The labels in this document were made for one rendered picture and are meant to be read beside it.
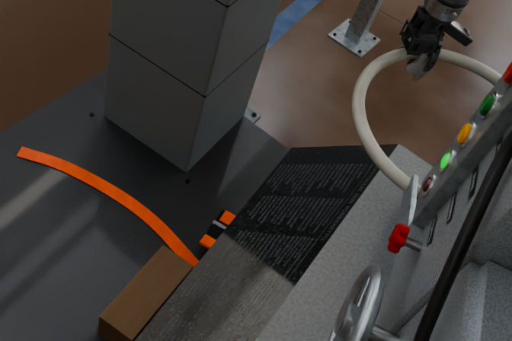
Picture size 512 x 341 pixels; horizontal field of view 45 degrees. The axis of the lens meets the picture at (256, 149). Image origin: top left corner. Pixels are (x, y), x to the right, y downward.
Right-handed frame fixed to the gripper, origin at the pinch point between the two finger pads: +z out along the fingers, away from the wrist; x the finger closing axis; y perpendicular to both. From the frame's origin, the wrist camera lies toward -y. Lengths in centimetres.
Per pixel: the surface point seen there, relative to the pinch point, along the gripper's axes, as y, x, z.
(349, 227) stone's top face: 30, 46, -1
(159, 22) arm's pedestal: 62, -40, 25
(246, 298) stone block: 52, 58, 4
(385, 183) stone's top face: 17.9, 34.7, 0.5
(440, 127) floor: -69, -51, 91
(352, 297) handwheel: 49, 75, -37
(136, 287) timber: 69, 27, 68
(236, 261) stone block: 51, 46, 12
